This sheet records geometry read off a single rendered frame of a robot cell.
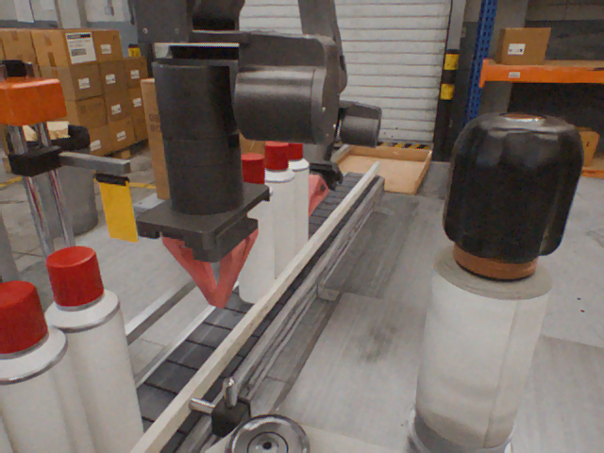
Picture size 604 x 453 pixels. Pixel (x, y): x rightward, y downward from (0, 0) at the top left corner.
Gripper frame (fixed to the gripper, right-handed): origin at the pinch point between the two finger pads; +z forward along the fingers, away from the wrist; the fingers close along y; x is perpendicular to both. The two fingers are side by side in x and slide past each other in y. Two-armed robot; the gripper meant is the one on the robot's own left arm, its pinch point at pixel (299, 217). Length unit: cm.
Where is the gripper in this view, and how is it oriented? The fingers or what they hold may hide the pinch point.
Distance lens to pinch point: 75.4
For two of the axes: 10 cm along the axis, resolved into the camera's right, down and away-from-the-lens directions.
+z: -2.3, 9.5, -2.1
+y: 9.3, 1.5, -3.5
